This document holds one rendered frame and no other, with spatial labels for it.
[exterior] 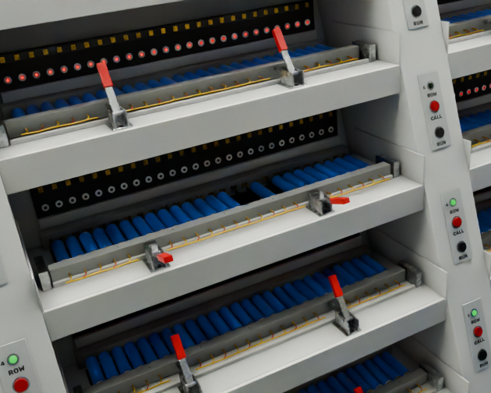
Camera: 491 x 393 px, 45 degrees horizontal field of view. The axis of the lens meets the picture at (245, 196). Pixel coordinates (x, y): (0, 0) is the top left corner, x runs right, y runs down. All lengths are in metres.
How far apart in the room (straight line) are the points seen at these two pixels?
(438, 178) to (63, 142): 0.59
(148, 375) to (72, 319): 0.17
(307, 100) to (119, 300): 0.39
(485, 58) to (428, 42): 0.13
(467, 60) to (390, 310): 0.43
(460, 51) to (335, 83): 0.24
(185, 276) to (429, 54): 0.52
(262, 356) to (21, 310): 0.36
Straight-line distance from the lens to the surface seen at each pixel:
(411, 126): 0.98
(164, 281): 0.81
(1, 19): 0.80
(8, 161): 0.77
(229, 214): 0.87
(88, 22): 1.00
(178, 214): 0.91
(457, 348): 1.08
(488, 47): 1.10
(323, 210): 0.91
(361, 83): 0.93
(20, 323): 0.79
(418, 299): 1.04
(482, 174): 1.08
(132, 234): 0.87
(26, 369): 0.80
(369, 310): 1.01
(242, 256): 0.84
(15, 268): 0.78
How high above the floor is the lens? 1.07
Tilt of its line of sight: 8 degrees down
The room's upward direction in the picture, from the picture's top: 14 degrees counter-clockwise
